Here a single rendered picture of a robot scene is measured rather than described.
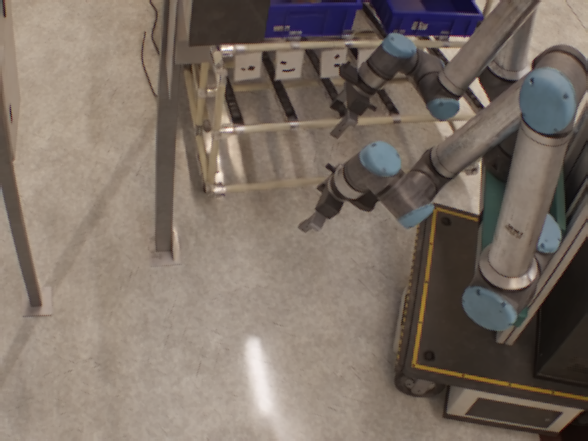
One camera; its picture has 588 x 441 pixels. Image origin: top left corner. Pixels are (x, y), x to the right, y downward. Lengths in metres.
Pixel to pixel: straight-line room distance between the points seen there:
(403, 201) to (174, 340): 1.15
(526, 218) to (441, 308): 0.95
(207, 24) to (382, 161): 0.54
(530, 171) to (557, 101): 0.20
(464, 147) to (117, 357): 1.43
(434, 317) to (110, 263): 1.18
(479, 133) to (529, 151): 0.26
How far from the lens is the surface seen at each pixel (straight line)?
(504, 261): 1.76
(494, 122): 1.74
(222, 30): 1.60
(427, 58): 2.24
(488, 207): 2.32
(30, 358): 2.71
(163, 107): 2.33
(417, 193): 1.86
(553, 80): 1.44
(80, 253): 2.92
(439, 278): 2.61
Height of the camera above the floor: 2.38
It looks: 52 degrees down
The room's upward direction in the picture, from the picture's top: 13 degrees clockwise
